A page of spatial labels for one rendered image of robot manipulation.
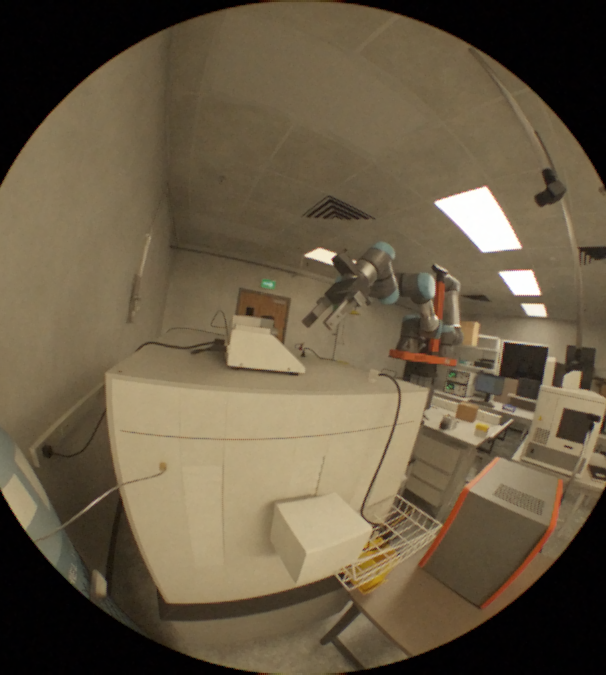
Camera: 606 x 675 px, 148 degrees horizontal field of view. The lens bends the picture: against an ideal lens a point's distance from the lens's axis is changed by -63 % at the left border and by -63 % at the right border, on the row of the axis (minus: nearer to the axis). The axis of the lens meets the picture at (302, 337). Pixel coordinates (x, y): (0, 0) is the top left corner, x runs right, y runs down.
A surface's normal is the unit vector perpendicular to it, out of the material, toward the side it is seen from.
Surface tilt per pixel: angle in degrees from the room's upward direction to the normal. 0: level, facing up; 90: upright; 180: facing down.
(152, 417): 90
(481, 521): 90
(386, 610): 0
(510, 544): 90
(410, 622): 0
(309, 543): 0
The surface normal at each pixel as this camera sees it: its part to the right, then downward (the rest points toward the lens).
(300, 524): 0.15, -0.99
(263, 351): 0.37, 0.02
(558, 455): -0.88, -0.13
